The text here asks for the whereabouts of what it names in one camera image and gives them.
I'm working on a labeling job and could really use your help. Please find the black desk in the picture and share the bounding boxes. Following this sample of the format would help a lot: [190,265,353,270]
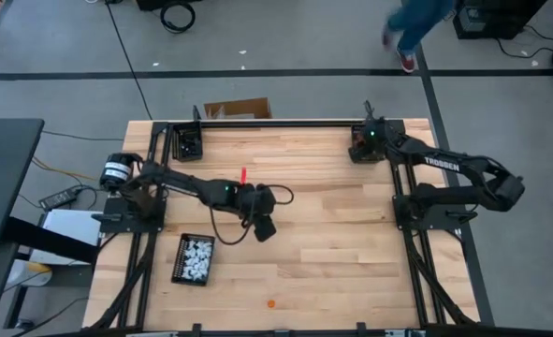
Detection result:
[0,117,46,250]

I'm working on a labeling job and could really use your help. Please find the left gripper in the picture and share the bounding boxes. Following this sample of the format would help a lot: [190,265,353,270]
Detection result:
[232,183,278,243]

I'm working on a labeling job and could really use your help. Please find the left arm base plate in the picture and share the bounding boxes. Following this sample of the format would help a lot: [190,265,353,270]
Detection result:
[91,196,167,234]

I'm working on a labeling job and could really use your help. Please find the thin black floor cable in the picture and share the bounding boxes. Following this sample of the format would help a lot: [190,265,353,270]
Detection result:
[40,129,125,142]
[494,23,553,61]
[103,0,154,121]

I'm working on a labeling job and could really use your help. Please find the yellow floor cable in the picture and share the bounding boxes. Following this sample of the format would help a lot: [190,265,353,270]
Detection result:
[31,156,100,182]

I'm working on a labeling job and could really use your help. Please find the black equipment cart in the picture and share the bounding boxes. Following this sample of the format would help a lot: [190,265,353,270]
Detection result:
[450,0,549,41]

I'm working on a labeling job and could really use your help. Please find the white box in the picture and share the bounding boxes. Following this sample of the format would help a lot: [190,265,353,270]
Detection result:
[27,208,105,266]

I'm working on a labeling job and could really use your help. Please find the black coiled cable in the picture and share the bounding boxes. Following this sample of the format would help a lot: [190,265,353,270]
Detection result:
[159,0,197,35]

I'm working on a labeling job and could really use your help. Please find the black desk crossbar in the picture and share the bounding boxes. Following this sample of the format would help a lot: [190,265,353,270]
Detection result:
[2,216,100,266]

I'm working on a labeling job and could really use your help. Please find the white bag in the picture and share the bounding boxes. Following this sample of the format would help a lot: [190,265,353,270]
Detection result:
[5,258,53,287]

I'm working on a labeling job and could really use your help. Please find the black plastic mesh basket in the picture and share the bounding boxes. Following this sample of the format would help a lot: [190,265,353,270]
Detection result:
[170,120,204,164]
[349,124,385,165]
[170,232,216,287]

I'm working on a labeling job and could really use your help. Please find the black power adapter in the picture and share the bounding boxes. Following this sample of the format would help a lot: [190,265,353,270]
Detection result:
[38,185,83,212]

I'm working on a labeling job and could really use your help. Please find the person's foot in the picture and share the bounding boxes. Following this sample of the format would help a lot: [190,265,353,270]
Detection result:
[396,47,417,75]

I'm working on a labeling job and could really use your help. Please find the person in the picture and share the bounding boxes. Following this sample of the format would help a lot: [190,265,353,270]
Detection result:
[381,0,456,75]

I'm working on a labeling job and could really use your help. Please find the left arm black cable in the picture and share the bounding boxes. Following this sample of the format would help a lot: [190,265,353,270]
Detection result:
[209,183,296,246]

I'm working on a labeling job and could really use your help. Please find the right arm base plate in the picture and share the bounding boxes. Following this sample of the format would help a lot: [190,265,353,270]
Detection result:
[392,194,478,232]

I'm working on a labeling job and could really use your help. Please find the brown cardboard box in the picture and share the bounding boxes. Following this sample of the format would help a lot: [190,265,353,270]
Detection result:
[203,96,273,121]

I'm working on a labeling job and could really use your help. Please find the yellow object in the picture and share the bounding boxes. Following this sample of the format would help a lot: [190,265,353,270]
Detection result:
[26,261,53,278]

